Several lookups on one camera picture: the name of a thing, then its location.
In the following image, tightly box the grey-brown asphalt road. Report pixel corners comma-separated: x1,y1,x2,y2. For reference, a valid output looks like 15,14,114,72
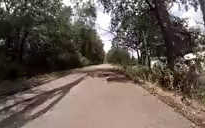
0,63,195,128

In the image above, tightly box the row of trees with bushes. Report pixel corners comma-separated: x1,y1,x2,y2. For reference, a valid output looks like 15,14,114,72
99,0,205,79

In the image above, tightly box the weedy grass verge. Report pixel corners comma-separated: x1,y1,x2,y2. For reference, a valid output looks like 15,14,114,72
112,63,205,128

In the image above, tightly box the leaf-strewn dirt verge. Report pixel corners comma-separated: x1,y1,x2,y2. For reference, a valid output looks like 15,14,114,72
0,68,88,99

